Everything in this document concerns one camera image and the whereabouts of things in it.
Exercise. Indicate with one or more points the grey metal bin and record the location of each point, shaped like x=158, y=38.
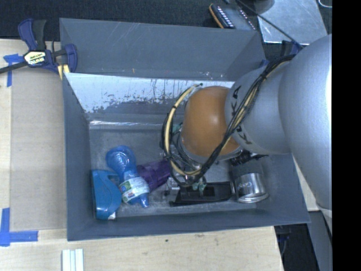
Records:
x=146, y=52

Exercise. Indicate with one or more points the black flat tray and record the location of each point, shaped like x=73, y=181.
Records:
x=214, y=193

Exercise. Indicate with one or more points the blue plastic container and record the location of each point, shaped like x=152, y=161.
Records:
x=105, y=193

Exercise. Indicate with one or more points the pale flat board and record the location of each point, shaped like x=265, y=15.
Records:
x=36, y=151

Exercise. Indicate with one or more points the purple plastic object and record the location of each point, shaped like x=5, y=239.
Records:
x=156, y=174

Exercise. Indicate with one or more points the blue plastic bottle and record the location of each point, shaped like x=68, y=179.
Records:
x=128, y=174

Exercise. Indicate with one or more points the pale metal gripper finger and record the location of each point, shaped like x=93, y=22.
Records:
x=173, y=185

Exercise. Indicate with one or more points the silver metal can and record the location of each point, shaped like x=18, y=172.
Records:
x=251, y=186

